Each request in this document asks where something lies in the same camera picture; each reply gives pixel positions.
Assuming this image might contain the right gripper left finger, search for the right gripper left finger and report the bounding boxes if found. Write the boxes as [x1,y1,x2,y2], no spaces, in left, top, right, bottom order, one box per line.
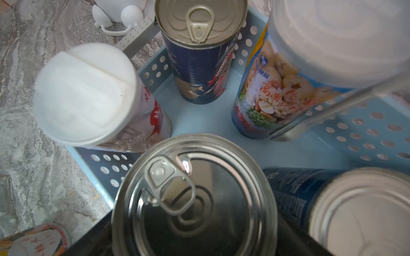
[63,211,114,256]

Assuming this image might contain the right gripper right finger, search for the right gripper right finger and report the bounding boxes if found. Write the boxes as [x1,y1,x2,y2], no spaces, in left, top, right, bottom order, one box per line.
[276,214,332,256]

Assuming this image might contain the blue can silver top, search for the blue can silver top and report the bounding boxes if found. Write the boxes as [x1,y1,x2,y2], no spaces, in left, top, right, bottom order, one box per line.
[264,167,410,256]

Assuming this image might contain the blue Progresso soup can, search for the blue Progresso soup can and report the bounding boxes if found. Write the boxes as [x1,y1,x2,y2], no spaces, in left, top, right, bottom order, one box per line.
[111,134,278,256]

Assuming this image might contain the light blue plastic basket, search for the light blue plastic basket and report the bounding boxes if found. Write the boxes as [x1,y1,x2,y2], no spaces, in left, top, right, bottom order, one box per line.
[65,6,410,210]

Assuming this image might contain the red white can white lid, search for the red white can white lid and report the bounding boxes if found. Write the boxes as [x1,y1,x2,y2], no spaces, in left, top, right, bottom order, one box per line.
[33,43,172,153]

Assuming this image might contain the colourful can white lid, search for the colourful can white lid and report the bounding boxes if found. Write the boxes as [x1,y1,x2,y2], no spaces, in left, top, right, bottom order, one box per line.
[232,1,410,139]

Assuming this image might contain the dark blue gold-top can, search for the dark blue gold-top can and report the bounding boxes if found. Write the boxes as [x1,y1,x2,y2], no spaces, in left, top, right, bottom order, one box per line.
[154,0,248,105]

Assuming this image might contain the orange can white lid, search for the orange can white lid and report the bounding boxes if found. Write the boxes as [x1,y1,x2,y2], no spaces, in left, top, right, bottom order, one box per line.
[1,223,72,256]

